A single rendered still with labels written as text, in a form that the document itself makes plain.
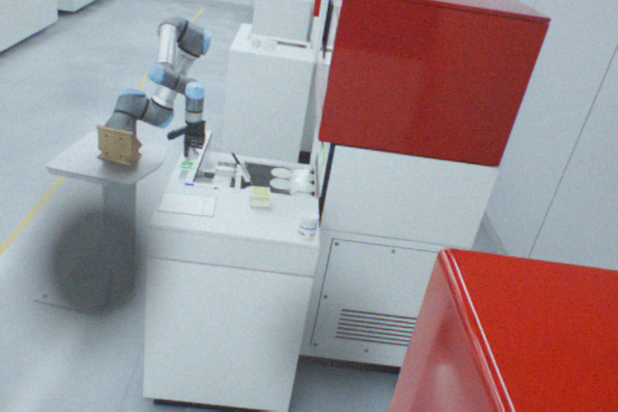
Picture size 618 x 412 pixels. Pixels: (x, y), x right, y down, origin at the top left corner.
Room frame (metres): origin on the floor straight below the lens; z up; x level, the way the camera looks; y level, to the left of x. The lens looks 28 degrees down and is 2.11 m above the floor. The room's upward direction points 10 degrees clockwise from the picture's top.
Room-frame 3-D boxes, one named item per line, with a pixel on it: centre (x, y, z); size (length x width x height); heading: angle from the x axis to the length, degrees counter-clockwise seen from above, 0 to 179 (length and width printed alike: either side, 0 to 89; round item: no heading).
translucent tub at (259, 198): (1.93, 0.16, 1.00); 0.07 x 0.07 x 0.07; 13
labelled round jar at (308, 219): (1.77, -0.04, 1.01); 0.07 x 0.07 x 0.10
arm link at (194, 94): (2.18, 0.51, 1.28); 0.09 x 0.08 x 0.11; 22
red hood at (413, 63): (2.50, -0.36, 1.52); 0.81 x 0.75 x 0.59; 4
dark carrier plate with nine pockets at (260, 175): (2.27, 0.11, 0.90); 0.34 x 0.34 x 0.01; 4
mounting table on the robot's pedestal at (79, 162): (2.41, 0.93, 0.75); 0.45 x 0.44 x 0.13; 85
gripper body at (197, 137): (2.18, 0.50, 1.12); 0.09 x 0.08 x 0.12; 94
